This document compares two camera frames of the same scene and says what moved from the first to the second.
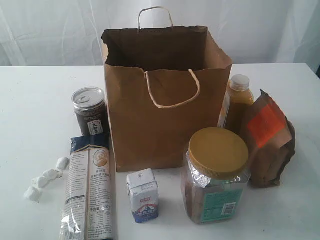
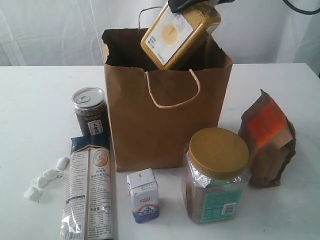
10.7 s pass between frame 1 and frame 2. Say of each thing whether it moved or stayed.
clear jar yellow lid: stayed
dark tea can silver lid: stayed
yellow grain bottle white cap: moved
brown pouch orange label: stayed
